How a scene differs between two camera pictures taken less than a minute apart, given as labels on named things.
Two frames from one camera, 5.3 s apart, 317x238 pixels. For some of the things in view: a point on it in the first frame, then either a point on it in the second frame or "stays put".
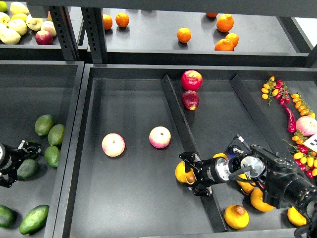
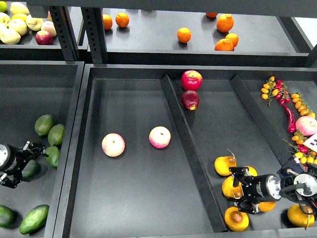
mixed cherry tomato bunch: x=279 y=89 stays put
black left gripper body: x=10 y=158 stays put
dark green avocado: x=34 y=220 stays put
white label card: x=311 y=143 stays put
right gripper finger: x=191 y=163 → x=238 y=173
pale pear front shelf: x=10 y=36 stays put
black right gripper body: x=209 y=171 → x=262 y=188
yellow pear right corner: x=295 y=217 stays put
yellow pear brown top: x=187 y=178 → x=231 y=191
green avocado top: x=43 y=124 stays put
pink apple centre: x=160 y=137 stays put
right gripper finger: x=201 y=189 → x=249 y=206
